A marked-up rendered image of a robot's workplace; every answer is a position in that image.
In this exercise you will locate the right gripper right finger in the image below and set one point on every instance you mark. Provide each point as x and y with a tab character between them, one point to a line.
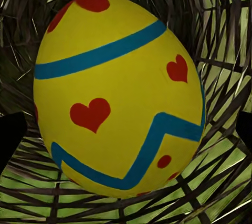
244	128

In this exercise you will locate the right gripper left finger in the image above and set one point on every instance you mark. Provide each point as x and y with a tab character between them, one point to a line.
13	128

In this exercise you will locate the wicker basket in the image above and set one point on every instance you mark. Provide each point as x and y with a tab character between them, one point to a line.
21	162

